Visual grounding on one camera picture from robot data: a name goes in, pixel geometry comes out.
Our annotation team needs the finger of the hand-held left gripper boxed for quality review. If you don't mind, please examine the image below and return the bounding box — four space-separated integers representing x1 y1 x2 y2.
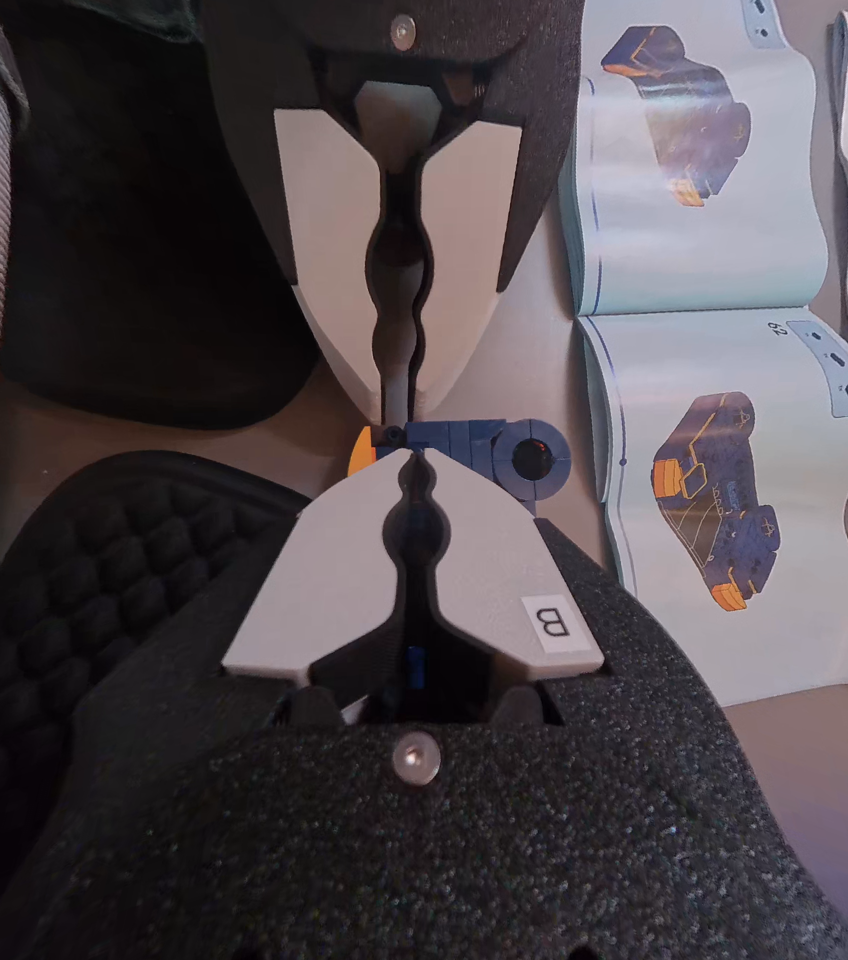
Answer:
409 120 524 423
274 108 389 426

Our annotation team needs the person's left forearm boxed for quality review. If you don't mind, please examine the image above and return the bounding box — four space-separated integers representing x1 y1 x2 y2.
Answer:
116 0 203 45

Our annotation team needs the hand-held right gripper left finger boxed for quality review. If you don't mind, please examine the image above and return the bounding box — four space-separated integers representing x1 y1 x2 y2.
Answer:
220 448 419 710

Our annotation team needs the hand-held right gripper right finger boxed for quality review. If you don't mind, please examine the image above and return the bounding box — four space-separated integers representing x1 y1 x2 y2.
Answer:
421 448 606 710

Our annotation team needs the blue orange brick model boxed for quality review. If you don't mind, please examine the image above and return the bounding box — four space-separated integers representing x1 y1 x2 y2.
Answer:
347 418 572 691

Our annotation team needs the black bumpy cushion pad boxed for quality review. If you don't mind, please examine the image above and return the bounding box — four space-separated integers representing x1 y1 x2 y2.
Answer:
0 450 312 901

